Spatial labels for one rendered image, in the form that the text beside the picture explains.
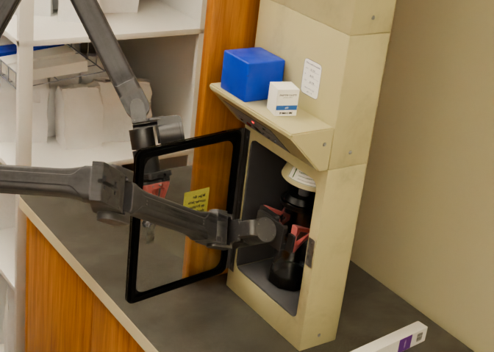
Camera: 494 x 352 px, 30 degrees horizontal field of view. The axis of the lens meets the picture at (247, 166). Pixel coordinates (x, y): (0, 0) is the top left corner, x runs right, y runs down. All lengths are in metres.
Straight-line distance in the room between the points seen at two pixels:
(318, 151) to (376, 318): 0.60
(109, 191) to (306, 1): 0.60
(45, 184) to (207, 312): 0.73
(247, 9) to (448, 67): 0.51
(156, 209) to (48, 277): 0.96
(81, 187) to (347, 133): 0.60
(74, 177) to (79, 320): 0.97
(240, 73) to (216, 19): 0.18
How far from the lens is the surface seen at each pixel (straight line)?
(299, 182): 2.11
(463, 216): 2.32
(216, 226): 2.07
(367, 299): 2.46
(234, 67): 2.04
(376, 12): 1.92
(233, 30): 2.18
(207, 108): 2.21
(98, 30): 2.19
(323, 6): 1.95
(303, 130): 1.91
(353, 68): 1.92
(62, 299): 2.73
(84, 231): 2.63
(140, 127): 2.17
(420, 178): 2.40
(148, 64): 3.51
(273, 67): 2.04
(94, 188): 1.71
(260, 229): 2.06
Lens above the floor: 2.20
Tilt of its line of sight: 24 degrees down
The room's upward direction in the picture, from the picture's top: 7 degrees clockwise
